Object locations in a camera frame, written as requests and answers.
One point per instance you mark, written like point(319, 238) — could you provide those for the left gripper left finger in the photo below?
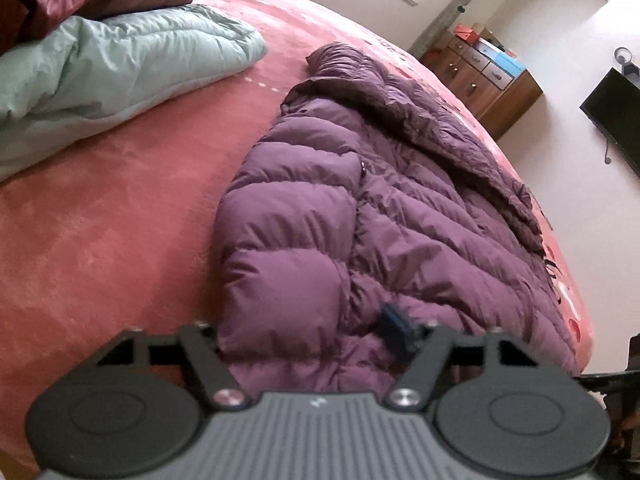
point(134, 404)

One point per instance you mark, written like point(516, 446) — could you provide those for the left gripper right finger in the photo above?
point(486, 409)

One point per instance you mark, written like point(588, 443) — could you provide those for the purple down jacket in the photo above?
point(368, 191)

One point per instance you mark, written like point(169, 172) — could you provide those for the pink heart print blanket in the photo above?
point(118, 231)

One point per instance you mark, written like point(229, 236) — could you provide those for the brown wooden cabinet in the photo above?
point(495, 98)

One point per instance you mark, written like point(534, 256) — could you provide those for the light green down jacket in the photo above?
point(87, 76)

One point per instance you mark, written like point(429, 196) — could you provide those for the blue box on cabinet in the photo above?
point(510, 65)

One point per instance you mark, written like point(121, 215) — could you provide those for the red box on cabinet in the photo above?
point(466, 34)

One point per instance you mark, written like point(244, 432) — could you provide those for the cardboard box on cabinet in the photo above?
point(484, 33)

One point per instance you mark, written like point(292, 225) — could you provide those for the grey checked right curtain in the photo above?
point(460, 5)

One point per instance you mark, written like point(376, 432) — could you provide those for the wall mounted black television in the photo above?
point(614, 108)

